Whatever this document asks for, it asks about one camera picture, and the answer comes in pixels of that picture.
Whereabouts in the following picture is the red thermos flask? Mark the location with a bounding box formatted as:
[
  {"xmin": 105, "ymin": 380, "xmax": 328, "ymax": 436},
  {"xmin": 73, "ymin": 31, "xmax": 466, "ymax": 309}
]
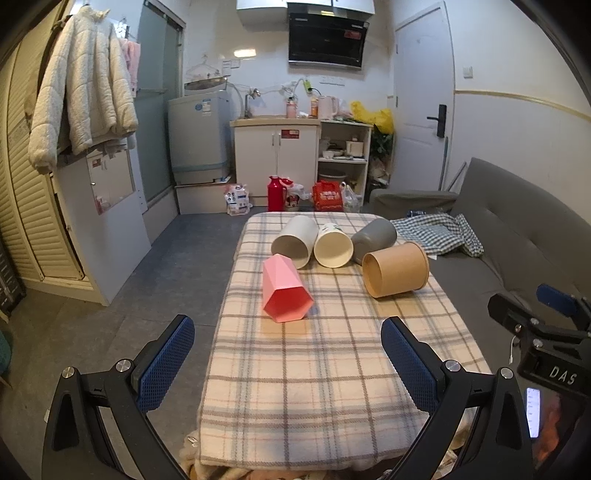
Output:
[{"xmin": 266, "ymin": 176, "xmax": 287, "ymax": 212}]

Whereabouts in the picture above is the brown paper cup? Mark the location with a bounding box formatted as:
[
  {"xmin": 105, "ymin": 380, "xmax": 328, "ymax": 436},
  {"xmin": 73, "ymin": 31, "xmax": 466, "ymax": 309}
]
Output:
[{"xmin": 362, "ymin": 242, "xmax": 430, "ymax": 298}]

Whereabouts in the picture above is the white washing machine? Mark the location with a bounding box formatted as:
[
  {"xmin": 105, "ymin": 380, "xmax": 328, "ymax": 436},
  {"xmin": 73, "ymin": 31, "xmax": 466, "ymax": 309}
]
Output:
[{"xmin": 167, "ymin": 89, "xmax": 231, "ymax": 186}]

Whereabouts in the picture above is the black range hood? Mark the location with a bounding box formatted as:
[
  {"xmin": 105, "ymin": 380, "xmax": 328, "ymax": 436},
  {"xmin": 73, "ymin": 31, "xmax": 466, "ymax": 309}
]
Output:
[{"xmin": 287, "ymin": 1, "xmax": 375, "ymax": 70}]

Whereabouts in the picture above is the open white shelf unit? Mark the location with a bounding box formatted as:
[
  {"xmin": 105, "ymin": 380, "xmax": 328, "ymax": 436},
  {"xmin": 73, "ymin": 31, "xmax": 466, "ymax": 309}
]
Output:
[{"xmin": 317, "ymin": 120, "xmax": 373, "ymax": 204}]

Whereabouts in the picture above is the white plastic cup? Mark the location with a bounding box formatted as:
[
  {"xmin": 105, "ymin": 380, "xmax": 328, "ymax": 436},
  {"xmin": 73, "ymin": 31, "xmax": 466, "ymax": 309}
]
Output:
[{"xmin": 270, "ymin": 214, "xmax": 318, "ymax": 269}]

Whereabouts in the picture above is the white sink cabinet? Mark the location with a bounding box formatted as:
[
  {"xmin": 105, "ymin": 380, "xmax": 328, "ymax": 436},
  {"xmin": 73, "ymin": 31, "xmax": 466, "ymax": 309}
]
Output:
[{"xmin": 230, "ymin": 116, "xmax": 321, "ymax": 207}]

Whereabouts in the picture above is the cream printed paper cup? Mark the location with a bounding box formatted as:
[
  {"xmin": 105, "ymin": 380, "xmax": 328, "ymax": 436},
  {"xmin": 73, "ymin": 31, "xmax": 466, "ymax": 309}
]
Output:
[{"xmin": 314, "ymin": 223, "xmax": 353, "ymax": 269}]

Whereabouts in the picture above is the pink electric kettle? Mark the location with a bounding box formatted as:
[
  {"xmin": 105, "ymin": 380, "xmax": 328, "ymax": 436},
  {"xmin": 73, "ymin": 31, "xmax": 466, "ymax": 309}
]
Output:
[{"xmin": 318, "ymin": 96, "xmax": 339, "ymax": 120}]

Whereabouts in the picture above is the green checkered cloth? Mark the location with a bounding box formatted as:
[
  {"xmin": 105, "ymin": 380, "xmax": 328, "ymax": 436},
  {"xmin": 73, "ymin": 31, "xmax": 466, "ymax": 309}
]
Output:
[{"xmin": 391, "ymin": 213, "xmax": 485, "ymax": 258}]

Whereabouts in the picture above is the louvered closet door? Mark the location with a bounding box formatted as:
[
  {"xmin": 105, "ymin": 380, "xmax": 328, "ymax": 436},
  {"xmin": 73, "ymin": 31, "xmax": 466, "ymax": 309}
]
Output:
[{"xmin": 1, "ymin": 22, "xmax": 83, "ymax": 281}]

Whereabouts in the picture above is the white puffer jacket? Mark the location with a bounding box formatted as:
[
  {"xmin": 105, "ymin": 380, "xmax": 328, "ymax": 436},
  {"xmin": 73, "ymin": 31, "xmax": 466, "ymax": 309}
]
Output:
[{"xmin": 28, "ymin": 5, "xmax": 138, "ymax": 174}]

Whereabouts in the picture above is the black door handle lock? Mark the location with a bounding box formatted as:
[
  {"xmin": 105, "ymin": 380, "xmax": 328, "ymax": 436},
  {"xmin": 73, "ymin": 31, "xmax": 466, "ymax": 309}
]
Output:
[{"xmin": 427, "ymin": 104, "xmax": 448, "ymax": 138}]

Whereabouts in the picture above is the grey sofa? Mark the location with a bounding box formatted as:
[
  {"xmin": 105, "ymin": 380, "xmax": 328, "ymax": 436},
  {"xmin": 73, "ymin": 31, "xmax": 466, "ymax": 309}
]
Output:
[{"xmin": 367, "ymin": 158, "xmax": 590, "ymax": 370}]

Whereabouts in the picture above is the white printed package bag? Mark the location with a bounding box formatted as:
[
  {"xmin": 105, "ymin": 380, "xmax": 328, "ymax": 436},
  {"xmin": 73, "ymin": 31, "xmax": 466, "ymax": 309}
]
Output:
[{"xmin": 224, "ymin": 184, "xmax": 252, "ymax": 217}]

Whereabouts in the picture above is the pink hanging garment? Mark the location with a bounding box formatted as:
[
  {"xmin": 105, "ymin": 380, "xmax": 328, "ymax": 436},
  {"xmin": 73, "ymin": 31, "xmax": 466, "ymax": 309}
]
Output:
[{"xmin": 119, "ymin": 39, "xmax": 141, "ymax": 97}]

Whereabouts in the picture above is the pink hexagonal cup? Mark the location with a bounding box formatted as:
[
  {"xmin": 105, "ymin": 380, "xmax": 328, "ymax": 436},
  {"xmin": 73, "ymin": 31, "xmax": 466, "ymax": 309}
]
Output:
[{"xmin": 263, "ymin": 254, "xmax": 314, "ymax": 323}]

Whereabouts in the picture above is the white entrance door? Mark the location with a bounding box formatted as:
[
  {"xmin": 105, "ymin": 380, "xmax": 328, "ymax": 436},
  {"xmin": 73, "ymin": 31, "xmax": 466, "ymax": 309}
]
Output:
[{"xmin": 390, "ymin": 2, "xmax": 455, "ymax": 191}]

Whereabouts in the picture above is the grey plastic cup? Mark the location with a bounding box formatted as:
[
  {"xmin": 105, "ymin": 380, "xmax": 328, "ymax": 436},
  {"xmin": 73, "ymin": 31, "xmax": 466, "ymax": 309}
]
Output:
[{"xmin": 352, "ymin": 218, "xmax": 398, "ymax": 265}]

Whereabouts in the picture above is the red shopping bag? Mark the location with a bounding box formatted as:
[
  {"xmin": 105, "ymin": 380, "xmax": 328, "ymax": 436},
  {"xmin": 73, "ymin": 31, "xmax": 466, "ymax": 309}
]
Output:
[{"xmin": 311, "ymin": 180, "xmax": 344, "ymax": 212}]

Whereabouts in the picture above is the yellow plastic bag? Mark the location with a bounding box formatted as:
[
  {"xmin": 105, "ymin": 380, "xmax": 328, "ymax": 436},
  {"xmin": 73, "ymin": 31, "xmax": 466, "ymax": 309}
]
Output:
[{"xmin": 349, "ymin": 101, "xmax": 394, "ymax": 135}]

